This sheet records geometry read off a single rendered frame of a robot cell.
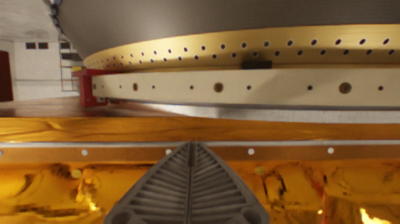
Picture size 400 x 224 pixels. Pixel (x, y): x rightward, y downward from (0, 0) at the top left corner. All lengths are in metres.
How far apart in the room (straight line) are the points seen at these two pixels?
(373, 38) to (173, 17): 0.29
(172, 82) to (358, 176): 0.39
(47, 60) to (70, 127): 7.79
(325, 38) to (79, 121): 0.42
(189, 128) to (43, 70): 8.05
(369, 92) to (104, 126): 0.40
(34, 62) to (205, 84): 8.36
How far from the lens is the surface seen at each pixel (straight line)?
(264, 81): 0.22
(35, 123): 0.41
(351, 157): 0.43
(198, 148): 0.17
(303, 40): 0.28
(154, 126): 0.30
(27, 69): 8.69
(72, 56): 6.86
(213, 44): 0.26
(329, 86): 0.25
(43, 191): 0.41
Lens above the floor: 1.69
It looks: 5 degrees up
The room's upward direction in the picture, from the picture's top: 180 degrees counter-clockwise
